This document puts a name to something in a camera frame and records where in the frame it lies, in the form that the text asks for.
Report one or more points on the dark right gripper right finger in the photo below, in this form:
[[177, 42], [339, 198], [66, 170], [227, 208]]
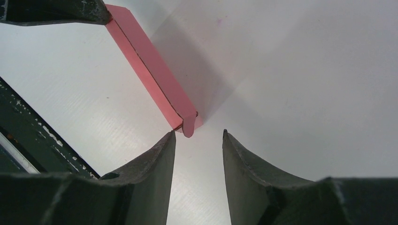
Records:
[[255, 188]]

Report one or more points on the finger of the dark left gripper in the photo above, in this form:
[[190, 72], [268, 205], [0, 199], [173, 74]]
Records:
[[45, 12]]

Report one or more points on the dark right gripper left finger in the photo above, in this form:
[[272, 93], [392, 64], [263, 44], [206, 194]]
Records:
[[145, 185]]

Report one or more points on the pink cardboard box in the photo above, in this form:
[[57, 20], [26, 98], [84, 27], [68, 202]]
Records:
[[153, 72]]

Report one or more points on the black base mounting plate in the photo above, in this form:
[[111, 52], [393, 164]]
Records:
[[35, 139]]

